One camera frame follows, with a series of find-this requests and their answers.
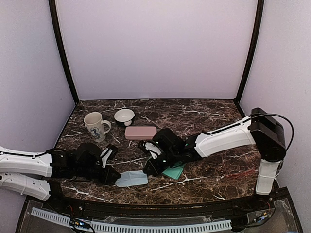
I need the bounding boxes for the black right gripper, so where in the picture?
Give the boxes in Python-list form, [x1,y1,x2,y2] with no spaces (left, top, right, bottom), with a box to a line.
[143,148,179,177]

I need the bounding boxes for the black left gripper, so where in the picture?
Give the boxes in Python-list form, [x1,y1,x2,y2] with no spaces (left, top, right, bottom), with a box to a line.
[75,164,121,185]

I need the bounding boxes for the light blue cleaning cloth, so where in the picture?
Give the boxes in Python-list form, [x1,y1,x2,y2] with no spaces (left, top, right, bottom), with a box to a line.
[115,170,148,187]

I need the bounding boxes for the grey case teal lining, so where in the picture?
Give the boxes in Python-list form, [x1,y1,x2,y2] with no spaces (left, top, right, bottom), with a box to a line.
[162,166,184,180]

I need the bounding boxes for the clear pink sunglasses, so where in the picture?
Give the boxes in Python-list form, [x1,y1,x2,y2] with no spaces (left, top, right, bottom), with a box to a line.
[222,155,255,178]

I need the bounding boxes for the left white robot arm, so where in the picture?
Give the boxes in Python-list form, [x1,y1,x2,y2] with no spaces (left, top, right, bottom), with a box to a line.
[0,143,121,212]

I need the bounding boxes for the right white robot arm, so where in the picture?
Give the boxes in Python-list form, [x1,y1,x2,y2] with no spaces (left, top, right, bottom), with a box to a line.
[138,108,291,211]

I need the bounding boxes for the pink glasses case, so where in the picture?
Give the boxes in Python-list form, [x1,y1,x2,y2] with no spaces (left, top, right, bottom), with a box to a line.
[124,126,157,140]

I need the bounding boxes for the small circuit board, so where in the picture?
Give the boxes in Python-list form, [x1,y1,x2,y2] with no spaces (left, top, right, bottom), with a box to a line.
[69,218,90,229]

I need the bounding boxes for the white bowl dark exterior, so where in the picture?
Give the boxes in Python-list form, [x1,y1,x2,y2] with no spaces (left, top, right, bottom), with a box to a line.
[114,109,135,127]

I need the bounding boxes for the beige ceramic mug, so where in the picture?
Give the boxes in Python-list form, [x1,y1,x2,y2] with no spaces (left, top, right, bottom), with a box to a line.
[84,112,112,143]

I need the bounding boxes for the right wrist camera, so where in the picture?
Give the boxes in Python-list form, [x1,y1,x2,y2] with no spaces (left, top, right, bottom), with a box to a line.
[138,141,162,159]

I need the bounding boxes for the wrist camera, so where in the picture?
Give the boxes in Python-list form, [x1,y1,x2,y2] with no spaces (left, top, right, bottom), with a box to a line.
[100,144,119,168]
[138,141,162,159]

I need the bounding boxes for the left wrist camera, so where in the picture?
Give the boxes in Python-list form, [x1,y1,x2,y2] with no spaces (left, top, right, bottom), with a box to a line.
[100,144,119,168]

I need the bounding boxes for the white slotted cable duct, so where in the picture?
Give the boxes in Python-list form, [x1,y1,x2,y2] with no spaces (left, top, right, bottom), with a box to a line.
[31,206,233,233]

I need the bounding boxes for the black front table rail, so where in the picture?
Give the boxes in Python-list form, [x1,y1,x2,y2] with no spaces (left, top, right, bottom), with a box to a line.
[51,196,263,219]

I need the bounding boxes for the black frame left post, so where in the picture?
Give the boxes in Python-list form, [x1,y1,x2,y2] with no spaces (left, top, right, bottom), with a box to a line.
[48,0,80,105]

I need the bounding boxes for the black frame post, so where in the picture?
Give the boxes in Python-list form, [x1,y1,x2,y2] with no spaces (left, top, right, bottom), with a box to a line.
[48,0,80,105]
[234,0,265,105]

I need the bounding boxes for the black frame right post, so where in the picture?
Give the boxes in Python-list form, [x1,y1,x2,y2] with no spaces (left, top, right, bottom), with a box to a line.
[234,0,265,105]

